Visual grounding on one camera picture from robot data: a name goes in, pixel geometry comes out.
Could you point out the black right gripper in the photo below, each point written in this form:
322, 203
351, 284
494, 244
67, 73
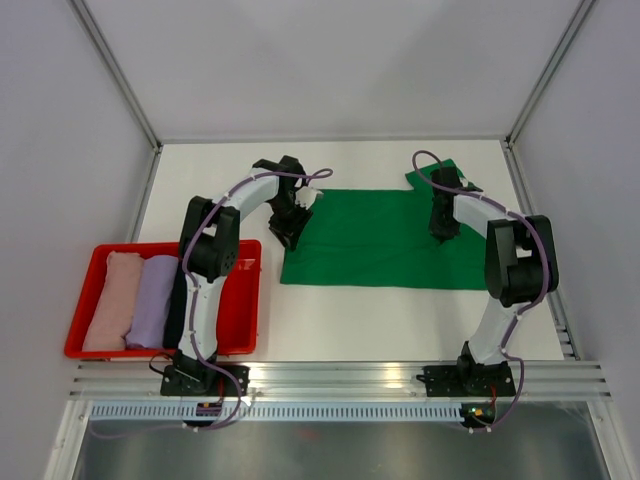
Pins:
438, 230

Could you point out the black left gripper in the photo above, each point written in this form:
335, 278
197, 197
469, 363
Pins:
290, 234

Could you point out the green t shirt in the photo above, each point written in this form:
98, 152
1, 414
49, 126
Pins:
381, 238

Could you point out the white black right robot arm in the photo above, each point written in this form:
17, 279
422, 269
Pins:
520, 269

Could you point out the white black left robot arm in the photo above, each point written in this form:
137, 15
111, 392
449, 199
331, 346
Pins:
209, 250

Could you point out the red plastic bin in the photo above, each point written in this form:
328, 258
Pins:
238, 313

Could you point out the black rolled t shirt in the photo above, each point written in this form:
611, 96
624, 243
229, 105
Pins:
174, 325

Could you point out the pink rolled t shirt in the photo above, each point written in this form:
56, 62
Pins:
113, 316

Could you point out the lavender rolled t shirt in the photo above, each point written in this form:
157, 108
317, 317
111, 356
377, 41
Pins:
152, 303

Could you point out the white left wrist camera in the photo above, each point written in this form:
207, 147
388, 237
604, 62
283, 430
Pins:
306, 196

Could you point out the aluminium frame post right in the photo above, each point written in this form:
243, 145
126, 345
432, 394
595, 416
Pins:
553, 64

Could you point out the aluminium frame post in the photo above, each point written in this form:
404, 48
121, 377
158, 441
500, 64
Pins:
553, 64
97, 38

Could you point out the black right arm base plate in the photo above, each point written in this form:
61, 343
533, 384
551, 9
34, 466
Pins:
445, 382

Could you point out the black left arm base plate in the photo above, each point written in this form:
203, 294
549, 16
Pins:
205, 382

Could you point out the white slotted cable duct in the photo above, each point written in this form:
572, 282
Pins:
275, 411

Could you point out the aluminium mounting rail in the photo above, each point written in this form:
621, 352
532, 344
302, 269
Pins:
340, 381

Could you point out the aluminium frame post left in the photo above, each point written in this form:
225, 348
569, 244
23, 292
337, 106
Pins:
97, 38

